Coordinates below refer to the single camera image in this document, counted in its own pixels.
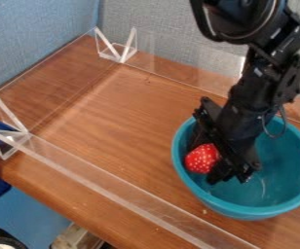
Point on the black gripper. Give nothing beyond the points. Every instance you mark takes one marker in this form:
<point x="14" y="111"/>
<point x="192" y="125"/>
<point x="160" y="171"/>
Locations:
<point x="240" y="161"/>

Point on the red strawberry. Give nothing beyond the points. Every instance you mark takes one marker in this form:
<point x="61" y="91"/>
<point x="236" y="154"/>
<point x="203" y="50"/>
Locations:
<point x="203" y="158"/>

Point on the blue plastic bowl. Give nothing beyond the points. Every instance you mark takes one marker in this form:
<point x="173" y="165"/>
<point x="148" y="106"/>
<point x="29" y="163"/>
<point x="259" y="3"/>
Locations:
<point x="272" y="191"/>

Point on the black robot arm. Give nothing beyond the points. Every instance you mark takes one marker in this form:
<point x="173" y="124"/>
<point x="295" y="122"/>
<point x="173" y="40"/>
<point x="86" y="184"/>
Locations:
<point x="267" y="27"/>

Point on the beige object under table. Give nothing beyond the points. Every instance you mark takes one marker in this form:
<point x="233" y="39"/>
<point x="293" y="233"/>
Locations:
<point x="77" y="238"/>

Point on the clear acrylic barrier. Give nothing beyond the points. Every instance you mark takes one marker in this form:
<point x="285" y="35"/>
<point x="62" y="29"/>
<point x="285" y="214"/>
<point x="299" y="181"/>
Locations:
<point x="94" y="126"/>

